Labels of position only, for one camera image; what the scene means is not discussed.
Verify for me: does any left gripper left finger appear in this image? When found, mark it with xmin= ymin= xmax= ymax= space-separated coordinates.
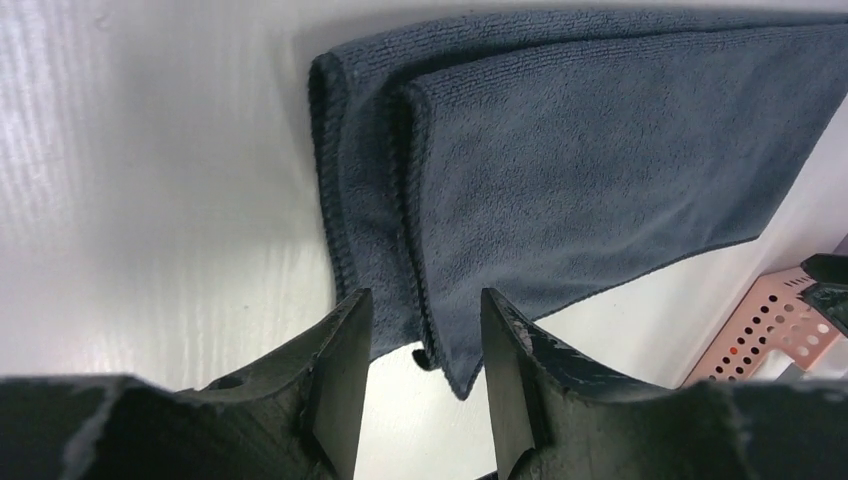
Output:
xmin=1 ymin=289 xmax=373 ymax=479

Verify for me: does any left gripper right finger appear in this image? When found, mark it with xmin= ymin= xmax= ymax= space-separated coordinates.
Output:
xmin=480 ymin=288 xmax=847 ymax=479

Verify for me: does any dark blue towel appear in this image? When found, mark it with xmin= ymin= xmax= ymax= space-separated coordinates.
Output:
xmin=308 ymin=8 xmax=847 ymax=399

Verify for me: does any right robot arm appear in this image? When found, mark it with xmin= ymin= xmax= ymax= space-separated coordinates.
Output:
xmin=800 ymin=253 xmax=847 ymax=336

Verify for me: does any pink plastic basket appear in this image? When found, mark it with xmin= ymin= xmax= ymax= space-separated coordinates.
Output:
xmin=683 ymin=267 xmax=845 ymax=386

